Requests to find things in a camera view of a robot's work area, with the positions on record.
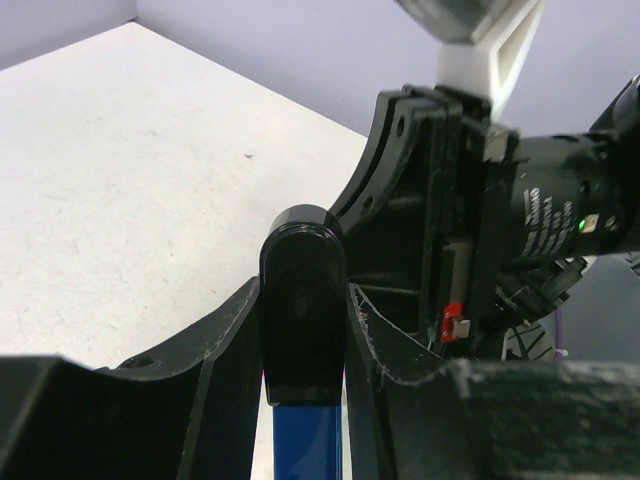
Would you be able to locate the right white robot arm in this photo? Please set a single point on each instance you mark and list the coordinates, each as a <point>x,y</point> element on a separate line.
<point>575,196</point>

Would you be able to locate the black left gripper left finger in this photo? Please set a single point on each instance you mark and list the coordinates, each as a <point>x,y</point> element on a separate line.
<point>184,409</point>

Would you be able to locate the blue and black stapler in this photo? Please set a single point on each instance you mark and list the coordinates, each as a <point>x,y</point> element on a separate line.
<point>302,310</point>

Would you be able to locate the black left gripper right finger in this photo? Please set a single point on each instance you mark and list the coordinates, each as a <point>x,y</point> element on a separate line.
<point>413,415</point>

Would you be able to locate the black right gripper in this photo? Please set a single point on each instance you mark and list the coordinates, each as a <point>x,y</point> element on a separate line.
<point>430,266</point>

